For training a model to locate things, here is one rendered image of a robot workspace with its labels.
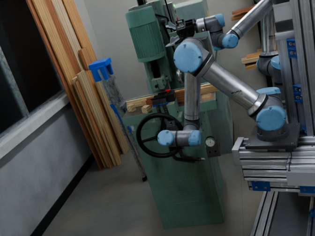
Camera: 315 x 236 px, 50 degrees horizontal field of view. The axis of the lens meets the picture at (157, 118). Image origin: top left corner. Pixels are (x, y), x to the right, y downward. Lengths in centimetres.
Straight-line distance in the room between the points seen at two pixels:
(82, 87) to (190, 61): 216
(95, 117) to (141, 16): 167
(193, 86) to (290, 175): 57
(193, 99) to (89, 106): 202
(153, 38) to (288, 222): 131
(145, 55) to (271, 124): 96
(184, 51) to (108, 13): 330
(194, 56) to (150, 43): 75
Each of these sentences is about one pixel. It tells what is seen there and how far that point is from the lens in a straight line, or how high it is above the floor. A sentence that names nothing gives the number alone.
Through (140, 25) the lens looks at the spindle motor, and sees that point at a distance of 206.
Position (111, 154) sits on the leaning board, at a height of 14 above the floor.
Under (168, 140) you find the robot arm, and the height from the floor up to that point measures 95.
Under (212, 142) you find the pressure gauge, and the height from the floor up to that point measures 66.
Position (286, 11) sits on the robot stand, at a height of 134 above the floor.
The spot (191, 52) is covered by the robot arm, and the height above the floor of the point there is 132.
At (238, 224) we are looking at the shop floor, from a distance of 247.
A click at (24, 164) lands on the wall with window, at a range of 299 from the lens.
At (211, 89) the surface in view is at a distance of 219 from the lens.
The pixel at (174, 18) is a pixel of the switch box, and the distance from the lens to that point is 239.
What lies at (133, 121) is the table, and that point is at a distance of 216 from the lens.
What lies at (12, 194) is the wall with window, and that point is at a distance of 285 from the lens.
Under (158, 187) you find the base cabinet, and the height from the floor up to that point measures 36.
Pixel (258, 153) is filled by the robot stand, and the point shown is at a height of 75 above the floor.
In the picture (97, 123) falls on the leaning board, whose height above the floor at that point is 51.
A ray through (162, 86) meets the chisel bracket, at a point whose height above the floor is 102.
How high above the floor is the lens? 158
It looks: 20 degrees down
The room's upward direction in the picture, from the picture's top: 16 degrees counter-clockwise
